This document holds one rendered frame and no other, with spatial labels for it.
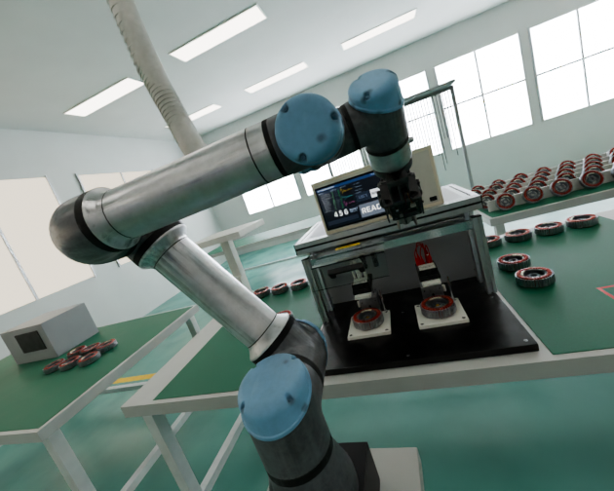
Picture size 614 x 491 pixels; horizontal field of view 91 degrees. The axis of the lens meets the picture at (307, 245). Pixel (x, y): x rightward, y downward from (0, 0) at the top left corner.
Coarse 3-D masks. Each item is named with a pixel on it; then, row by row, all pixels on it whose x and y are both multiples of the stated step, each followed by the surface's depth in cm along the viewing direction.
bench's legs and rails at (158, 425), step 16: (144, 416) 119; (160, 416) 122; (240, 416) 172; (160, 432) 120; (240, 432) 165; (160, 448) 123; (176, 448) 125; (224, 448) 153; (176, 464) 123; (176, 480) 126; (192, 480) 128; (208, 480) 138
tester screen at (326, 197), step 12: (348, 180) 110; (360, 180) 109; (372, 180) 108; (324, 192) 113; (336, 192) 112; (348, 192) 111; (360, 192) 110; (324, 204) 114; (336, 204) 113; (348, 204) 112; (360, 204) 111; (360, 216) 113
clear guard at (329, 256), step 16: (368, 240) 110; (320, 256) 109; (336, 256) 102; (352, 256) 96; (368, 256) 92; (384, 256) 90; (320, 272) 96; (352, 272) 92; (368, 272) 90; (384, 272) 88; (320, 288) 93
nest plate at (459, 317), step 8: (456, 304) 103; (416, 312) 106; (456, 312) 99; (464, 312) 97; (424, 320) 100; (432, 320) 99; (440, 320) 97; (448, 320) 96; (456, 320) 94; (464, 320) 93; (424, 328) 97
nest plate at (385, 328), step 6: (384, 312) 114; (384, 318) 110; (390, 318) 110; (384, 324) 105; (390, 324) 105; (354, 330) 108; (360, 330) 107; (366, 330) 105; (372, 330) 104; (378, 330) 103; (384, 330) 102; (390, 330) 101; (348, 336) 106; (354, 336) 104; (360, 336) 104; (366, 336) 103; (372, 336) 102
